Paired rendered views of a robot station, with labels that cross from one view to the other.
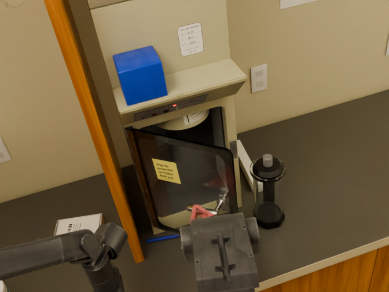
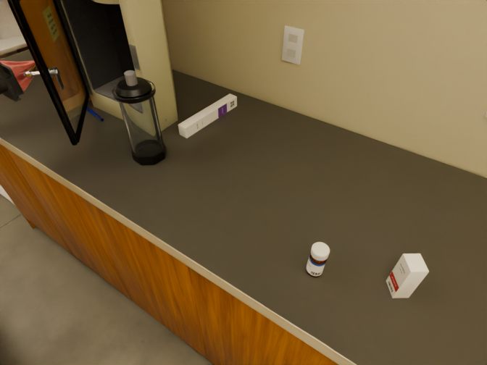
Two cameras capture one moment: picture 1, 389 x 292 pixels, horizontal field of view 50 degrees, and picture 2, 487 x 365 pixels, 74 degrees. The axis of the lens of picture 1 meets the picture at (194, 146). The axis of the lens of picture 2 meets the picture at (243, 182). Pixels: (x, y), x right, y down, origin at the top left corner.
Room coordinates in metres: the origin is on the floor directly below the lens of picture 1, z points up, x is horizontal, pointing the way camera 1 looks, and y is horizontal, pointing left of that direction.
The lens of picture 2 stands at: (0.58, -0.96, 1.58)
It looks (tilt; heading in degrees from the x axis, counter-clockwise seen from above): 44 degrees down; 45
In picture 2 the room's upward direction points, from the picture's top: 1 degrees clockwise
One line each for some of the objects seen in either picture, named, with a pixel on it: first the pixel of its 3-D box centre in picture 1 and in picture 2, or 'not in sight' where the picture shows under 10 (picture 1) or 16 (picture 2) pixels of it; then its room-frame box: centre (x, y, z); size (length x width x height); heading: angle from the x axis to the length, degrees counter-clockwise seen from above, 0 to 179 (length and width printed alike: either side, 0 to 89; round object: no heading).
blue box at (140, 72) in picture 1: (139, 75); not in sight; (0.89, 0.10, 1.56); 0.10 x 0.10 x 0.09; 11
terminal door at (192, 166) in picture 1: (187, 194); (58, 59); (0.84, 0.04, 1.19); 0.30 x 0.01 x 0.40; 57
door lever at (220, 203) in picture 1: (205, 206); (39, 68); (0.78, 0.00, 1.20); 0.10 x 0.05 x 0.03; 57
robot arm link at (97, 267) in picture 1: (99, 264); not in sight; (0.59, 0.25, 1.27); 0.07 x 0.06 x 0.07; 157
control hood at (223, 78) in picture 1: (181, 99); not in sight; (0.91, 0.01, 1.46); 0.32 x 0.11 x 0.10; 101
